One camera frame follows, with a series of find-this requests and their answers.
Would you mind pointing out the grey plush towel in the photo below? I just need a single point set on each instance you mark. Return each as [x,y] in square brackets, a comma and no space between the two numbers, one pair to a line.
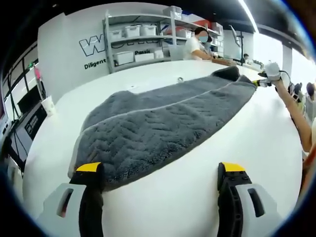
[148,128]

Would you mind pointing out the black flat monitor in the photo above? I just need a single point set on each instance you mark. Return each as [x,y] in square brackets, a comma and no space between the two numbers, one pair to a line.
[26,99]

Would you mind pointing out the wooden tray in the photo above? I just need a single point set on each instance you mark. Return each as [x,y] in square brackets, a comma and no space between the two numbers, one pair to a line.
[222,61]

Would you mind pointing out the black tripod stand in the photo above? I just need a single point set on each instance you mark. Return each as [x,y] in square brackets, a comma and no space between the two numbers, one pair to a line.
[236,35]

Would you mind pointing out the ceiling light strip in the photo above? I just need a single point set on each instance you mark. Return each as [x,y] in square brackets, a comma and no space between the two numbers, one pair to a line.
[249,14]

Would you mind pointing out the dark low counter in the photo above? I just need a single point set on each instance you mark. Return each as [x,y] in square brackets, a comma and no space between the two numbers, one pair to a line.
[33,121]

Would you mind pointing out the white paper cup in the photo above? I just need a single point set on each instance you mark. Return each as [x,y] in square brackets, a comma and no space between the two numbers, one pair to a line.
[48,105]

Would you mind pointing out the group of white storage bins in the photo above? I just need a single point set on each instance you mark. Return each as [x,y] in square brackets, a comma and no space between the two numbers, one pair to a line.
[132,30]

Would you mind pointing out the pink hanging cloth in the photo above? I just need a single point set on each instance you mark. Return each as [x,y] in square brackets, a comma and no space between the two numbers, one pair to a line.
[37,74]

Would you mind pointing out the grey metal shelf unit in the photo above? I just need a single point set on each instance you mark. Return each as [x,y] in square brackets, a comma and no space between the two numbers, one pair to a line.
[106,49]

